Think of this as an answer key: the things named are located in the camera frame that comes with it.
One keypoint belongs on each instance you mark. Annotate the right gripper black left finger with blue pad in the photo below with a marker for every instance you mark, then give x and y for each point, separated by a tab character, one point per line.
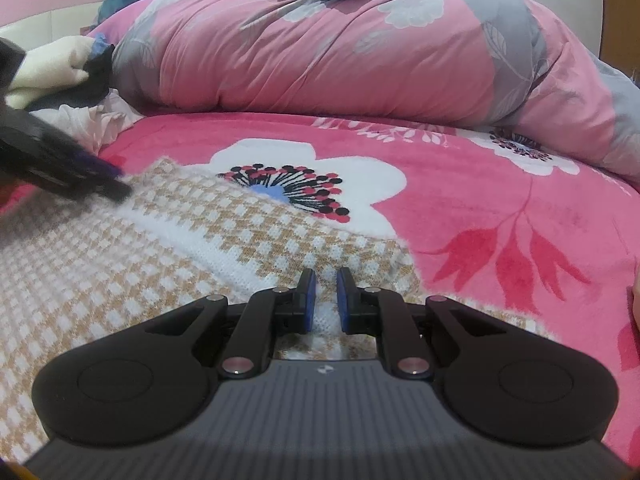
151	379

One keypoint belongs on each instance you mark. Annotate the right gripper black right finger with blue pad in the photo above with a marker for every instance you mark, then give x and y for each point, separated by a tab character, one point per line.
500	380

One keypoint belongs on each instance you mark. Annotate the beige white houndstooth cardigan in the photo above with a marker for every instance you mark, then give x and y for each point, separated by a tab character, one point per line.
75	272

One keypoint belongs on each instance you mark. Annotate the white shirt under blanket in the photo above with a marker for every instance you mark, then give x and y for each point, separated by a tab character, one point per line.
93	127

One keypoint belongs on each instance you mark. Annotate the white fleece blanket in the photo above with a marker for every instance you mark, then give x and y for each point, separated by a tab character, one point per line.
49	68

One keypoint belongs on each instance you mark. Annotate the pink bed headboard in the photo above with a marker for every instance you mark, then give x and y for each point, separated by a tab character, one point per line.
32	23

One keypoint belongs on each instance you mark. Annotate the pink floral bed sheet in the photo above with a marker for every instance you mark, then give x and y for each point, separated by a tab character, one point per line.
538	240

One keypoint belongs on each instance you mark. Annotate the pink grey floral duvet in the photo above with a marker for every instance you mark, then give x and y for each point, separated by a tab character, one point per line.
511	65

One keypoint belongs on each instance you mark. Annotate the brown wooden door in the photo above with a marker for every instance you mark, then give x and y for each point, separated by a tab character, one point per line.
620	36

